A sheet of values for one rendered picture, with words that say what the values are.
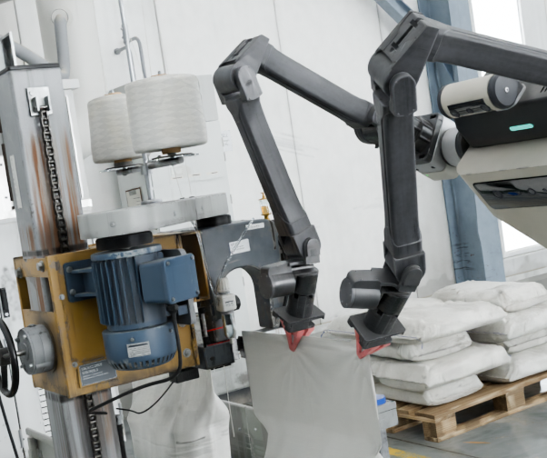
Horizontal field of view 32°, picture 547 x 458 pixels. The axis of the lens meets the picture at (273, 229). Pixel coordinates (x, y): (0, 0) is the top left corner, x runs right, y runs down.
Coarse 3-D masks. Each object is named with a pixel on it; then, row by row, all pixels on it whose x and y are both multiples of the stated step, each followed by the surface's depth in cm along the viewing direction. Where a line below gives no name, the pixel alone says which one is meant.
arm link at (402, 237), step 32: (384, 96) 157; (416, 96) 152; (384, 128) 157; (384, 160) 162; (384, 192) 166; (416, 192) 166; (384, 224) 173; (416, 224) 169; (384, 256) 178; (416, 256) 172
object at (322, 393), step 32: (256, 352) 227; (288, 352) 215; (320, 352) 204; (352, 352) 193; (256, 384) 229; (288, 384) 217; (320, 384) 206; (352, 384) 195; (256, 416) 231; (288, 416) 219; (320, 416) 208; (352, 416) 197; (288, 448) 213; (320, 448) 205; (352, 448) 196
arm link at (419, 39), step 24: (408, 24) 152; (432, 24) 150; (384, 48) 154; (408, 48) 149; (432, 48) 150; (456, 48) 152; (480, 48) 154; (504, 48) 155; (528, 48) 158; (384, 72) 151; (408, 72) 151; (504, 72) 157; (528, 72) 159
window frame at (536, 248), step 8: (520, 0) 860; (520, 8) 861; (472, 16) 828; (520, 16) 863; (472, 24) 828; (520, 24) 863; (520, 32) 864; (480, 72) 830; (504, 248) 839; (520, 248) 853; (528, 248) 855; (536, 248) 861; (544, 248) 868; (504, 256) 839; (512, 256) 843; (520, 256) 847
